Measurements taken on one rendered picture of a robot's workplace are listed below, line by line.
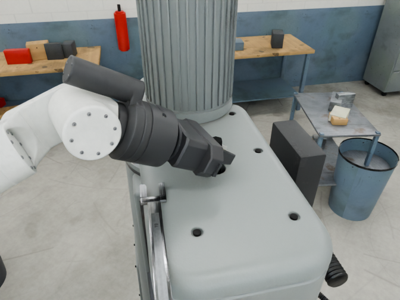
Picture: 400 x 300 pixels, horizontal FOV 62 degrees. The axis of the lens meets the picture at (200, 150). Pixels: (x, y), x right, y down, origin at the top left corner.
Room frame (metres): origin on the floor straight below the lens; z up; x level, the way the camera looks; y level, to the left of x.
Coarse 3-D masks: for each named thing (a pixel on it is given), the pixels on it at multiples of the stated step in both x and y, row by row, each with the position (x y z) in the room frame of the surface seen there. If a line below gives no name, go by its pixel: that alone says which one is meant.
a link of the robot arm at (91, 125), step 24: (72, 72) 0.36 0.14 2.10; (96, 72) 0.37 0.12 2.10; (72, 96) 0.35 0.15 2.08; (96, 96) 0.37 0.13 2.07; (120, 96) 0.38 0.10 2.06; (72, 120) 0.30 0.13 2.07; (96, 120) 0.32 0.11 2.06; (120, 120) 0.36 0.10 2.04; (144, 120) 0.37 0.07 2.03; (72, 144) 0.30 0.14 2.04; (96, 144) 0.31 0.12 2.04; (120, 144) 0.35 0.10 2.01; (144, 144) 0.35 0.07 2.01
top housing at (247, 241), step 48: (240, 144) 0.53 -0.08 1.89; (192, 192) 0.39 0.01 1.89; (240, 192) 0.39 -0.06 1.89; (288, 192) 0.39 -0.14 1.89; (192, 240) 0.30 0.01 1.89; (240, 240) 0.30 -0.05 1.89; (288, 240) 0.30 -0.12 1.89; (192, 288) 0.23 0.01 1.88; (240, 288) 0.24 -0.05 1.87; (288, 288) 0.25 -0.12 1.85
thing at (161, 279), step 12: (144, 192) 0.38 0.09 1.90; (144, 204) 0.36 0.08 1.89; (156, 204) 0.36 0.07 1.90; (156, 216) 0.33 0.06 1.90; (156, 228) 0.31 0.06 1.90; (156, 240) 0.29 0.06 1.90; (156, 252) 0.27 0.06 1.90; (156, 264) 0.25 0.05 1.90; (156, 276) 0.24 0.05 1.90; (168, 276) 0.24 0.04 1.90; (156, 288) 0.22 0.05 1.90; (168, 288) 0.22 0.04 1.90
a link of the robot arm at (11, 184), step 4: (0, 172) 0.28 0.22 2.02; (0, 176) 0.28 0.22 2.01; (4, 176) 0.28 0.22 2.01; (0, 180) 0.28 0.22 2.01; (4, 180) 0.28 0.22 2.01; (8, 180) 0.28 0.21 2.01; (0, 184) 0.28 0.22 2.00; (4, 184) 0.28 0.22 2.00; (8, 184) 0.28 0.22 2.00; (12, 184) 0.29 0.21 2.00; (16, 184) 0.30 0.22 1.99; (0, 188) 0.28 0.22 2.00; (4, 188) 0.28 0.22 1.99; (8, 188) 0.29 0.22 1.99; (0, 192) 0.28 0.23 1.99
